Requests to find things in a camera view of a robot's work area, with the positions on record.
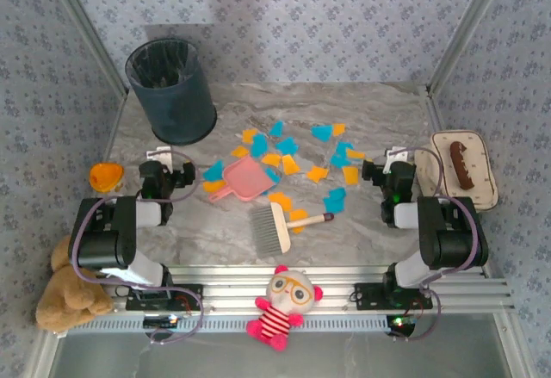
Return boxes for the wooden hand brush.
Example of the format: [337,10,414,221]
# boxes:
[251,202,335,255]

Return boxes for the brown chocolate eclair toy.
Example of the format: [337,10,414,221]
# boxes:
[449,140,474,190]

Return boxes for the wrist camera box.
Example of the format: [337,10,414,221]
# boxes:
[384,146,409,166]
[145,146,174,164]

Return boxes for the dark blue trash bin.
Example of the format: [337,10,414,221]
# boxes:
[124,37,218,146]

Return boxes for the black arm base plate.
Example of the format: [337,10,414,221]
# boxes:
[353,282,434,311]
[124,282,205,312]

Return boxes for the black controller board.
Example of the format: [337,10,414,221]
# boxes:
[142,314,180,331]
[386,314,418,338]

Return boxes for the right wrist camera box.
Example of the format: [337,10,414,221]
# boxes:
[384,146,409,166]

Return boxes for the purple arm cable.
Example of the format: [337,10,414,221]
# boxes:
[68,149,206,347]
[389,147,483,344]

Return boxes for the beige fabric pouch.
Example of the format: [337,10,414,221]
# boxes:
[413,130,499,214]

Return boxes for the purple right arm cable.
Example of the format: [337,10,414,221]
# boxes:
[389,147,483,344]

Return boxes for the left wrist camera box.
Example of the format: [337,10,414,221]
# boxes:
[145,146,174,164]

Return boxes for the orange lidded snack cup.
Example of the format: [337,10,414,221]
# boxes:
[89,161,127,194]

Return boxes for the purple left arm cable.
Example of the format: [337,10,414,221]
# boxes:
[68,149,206,347]

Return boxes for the pink plastic dustpan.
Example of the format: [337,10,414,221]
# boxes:
[208,155,276,205]

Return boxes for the aluminium frame post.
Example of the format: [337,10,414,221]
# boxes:
[40,0,130,97]
[427,0,514,95]

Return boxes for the pink striped plush doll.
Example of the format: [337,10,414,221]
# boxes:
[245,264,325,352]

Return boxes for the white slotted cable duct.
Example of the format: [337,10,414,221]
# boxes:
[68,313,391,336]

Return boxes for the aluminium mounting rail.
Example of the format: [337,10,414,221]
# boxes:
[68,263,517,315]

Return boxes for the brown teddy bear plush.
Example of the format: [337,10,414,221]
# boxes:
[34,234,115,334]

